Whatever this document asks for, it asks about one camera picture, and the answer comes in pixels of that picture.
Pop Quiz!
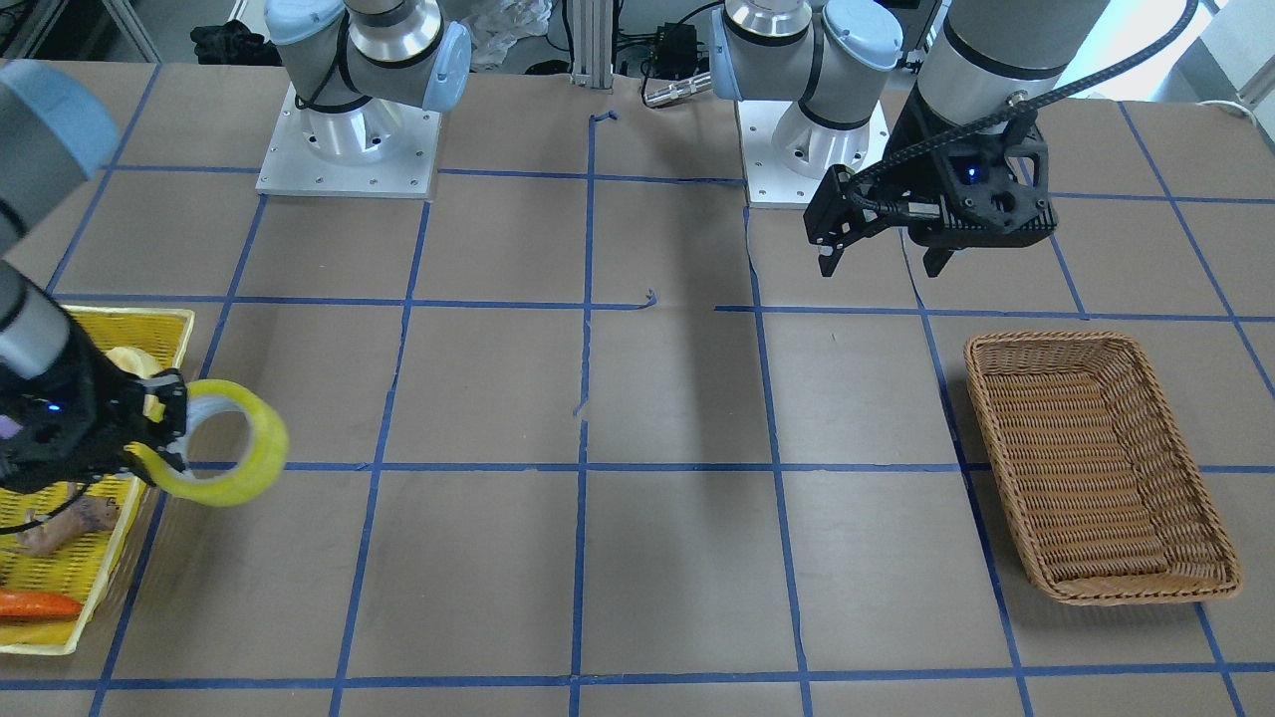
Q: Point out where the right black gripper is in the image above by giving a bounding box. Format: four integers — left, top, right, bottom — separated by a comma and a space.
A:
1, 344, 190, 494

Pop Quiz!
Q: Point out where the yellow plastic tray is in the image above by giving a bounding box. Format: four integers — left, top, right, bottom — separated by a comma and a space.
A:
1, 305, 195, 656

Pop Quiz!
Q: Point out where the orange toy carrot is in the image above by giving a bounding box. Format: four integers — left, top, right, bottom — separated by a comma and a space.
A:
1, 589, 84, 623

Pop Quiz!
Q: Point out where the brown toy animal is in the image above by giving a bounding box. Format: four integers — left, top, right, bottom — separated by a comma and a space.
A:
6, 495, 122, 558

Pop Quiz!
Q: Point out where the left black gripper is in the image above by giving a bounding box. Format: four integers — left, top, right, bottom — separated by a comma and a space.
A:
803, 94, 959, 278

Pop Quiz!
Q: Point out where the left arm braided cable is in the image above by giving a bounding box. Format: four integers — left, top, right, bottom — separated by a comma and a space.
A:
847, 0, 1201, 216

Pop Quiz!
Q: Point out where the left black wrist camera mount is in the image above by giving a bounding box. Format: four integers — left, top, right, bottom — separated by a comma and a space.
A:
936, 114, 1058, 250

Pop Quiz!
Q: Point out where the yellow tape roll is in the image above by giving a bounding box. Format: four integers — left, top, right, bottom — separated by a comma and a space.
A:
158, 379, 289, 506

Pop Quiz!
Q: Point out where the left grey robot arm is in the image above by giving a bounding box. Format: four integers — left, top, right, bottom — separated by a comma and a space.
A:
709, 1, 1105, 277

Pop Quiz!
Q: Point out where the yellow toy banana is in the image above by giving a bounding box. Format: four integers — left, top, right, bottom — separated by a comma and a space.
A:
105, 346, 163, 379

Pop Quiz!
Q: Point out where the aluminium frame post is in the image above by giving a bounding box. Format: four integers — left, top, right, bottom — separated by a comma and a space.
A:
564, 1, 618, 94

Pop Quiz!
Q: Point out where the purple foam block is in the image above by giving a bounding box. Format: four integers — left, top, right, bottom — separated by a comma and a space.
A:
0, 415, 23, 441

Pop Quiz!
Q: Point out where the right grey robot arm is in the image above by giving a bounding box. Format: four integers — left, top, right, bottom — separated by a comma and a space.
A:
3, 1, 472, 500

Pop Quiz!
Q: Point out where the brown wicker basket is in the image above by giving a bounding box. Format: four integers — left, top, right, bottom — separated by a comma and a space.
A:
964, 330, 1243, 606

